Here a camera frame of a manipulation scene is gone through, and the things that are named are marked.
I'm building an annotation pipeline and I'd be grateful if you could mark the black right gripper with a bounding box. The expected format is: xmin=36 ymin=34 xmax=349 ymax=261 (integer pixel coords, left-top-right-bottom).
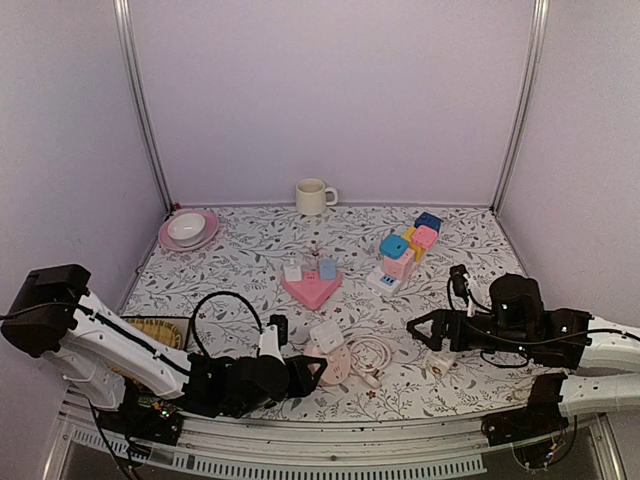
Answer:
xmin=407 ymin=309 xmax=532 ymax=355

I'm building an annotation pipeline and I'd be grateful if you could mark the white delixi socket adapter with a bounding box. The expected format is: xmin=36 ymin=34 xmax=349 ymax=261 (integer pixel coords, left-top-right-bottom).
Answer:
xmin=424 ymin=351 xmax=457 ymax=379

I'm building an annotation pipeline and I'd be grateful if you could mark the white square adapter plug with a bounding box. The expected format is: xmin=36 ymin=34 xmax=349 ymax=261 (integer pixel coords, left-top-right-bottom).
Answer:
xmin=309 ymin=320 xmax=344 ymax=354

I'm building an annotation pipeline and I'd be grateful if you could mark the white long power strip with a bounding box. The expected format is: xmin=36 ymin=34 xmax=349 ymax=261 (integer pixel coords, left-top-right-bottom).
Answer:
xmin=366 ymin=250 xmax=429 ymax=297

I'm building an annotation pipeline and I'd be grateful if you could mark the cyan cube socket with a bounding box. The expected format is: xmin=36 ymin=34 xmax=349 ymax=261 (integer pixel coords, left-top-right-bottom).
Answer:
xmin=379 ymin=234 xmax=409 ymax=260

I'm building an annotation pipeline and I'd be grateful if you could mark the pink triangular power strip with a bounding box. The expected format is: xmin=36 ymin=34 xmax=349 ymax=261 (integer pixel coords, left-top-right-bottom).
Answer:
xmin=282 ymin=272 xmax=342 ymax=311

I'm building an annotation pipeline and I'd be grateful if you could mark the white charger plug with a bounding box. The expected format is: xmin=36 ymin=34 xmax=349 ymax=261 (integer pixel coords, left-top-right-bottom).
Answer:
xmin=283 ymin=261 xmax=303 ymax=282

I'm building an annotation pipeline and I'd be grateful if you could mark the light blue charger plug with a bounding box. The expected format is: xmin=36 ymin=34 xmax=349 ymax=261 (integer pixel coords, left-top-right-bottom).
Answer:
xmin=318 ymin=258 xmax=338 ymax=281

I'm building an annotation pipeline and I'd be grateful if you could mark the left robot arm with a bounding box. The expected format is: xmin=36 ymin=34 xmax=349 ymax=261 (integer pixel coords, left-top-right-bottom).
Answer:
xmin=1 ymin=264 xmax=328 ymax=434

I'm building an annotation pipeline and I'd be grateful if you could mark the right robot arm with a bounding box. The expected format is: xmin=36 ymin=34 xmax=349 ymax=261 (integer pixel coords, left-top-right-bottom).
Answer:
xmin=407 ymin=268 xmax=639 ymax=436

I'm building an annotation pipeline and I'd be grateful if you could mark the pink cube socket front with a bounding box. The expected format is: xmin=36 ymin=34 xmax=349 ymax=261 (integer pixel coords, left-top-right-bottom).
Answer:
xmin=382 ymin=248 xmax=415 ymax=280

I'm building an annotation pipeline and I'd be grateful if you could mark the yellow cube socket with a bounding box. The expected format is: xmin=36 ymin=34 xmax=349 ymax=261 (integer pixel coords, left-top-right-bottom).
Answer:
xmin=402 ymin=227 xmax=425 ymax=263

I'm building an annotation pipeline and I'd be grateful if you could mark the dark blue cube socket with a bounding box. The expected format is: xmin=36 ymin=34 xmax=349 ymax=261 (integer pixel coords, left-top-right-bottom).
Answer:
xmin=414 ymin=212 xmax=442 ymax=233

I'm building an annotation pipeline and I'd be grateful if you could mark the woven bamboo basket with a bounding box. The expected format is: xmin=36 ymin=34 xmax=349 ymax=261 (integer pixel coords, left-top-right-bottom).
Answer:
xmin=107 ymin=317 xmax=182 ymax=386

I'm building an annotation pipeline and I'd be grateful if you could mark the cream ceramic mug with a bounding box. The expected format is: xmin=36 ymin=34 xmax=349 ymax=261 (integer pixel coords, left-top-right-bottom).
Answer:
xmin=296 ymin=178 xmax=339 ymax=216

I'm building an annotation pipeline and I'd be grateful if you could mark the pink plate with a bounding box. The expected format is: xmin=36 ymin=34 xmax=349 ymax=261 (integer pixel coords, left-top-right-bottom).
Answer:
xmin=158 ymin=209 xmax=219 ymax=252

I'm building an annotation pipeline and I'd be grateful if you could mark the white bowl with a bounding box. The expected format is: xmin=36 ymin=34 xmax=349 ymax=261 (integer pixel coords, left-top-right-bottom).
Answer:
xmin=167 ymin=213 xmax=206 ymax=247

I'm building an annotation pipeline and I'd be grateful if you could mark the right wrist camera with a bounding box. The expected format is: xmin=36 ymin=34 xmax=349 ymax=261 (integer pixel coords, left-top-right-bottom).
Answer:
xmin=447 ymin=264 xmax=476 ymax=318

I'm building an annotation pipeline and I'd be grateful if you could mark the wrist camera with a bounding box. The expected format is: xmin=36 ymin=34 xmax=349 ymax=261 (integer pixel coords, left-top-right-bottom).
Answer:
xmin=447 ymin=264 xmax=476 ymax=318
xmin=258 ymin=314 xmax=289 ymax=363

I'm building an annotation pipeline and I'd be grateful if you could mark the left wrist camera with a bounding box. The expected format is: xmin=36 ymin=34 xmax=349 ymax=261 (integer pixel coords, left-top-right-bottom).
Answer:
xmin=258 ymin=314 xmax=289 ymax=363

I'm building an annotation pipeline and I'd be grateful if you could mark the pink coiled power cord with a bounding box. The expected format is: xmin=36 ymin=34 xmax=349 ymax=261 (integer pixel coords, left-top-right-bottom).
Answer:
xmin=344 ymin=335 xmax=396 ymax=387

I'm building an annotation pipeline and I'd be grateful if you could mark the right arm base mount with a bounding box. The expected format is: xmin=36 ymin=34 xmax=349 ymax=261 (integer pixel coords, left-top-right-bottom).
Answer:
xmin=481 ymin=403 xmax=569 ymax=446

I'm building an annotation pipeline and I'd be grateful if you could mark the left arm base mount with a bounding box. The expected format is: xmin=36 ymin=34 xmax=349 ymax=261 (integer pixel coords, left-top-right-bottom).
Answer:
xmin=97 ymin=395 xmax=184 ymax=446

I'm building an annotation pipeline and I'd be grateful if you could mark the right aluminium frame post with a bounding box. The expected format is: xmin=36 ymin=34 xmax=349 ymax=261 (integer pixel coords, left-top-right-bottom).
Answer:
xmin=490 ymin=0 xmax=550 ymax=216

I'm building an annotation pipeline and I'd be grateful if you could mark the aluminium frame post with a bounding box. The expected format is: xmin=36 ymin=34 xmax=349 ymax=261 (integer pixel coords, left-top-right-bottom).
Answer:
xmin=113 ymin=0 xmax=174 ymax=215
xmin=490 ymin=0 xmax=550 ymax=216

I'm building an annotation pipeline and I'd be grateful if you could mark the left aluminium frame post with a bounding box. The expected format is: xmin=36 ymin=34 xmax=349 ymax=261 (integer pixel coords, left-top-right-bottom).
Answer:
xmin=113 ymin=0 xmax=174 ymax=215

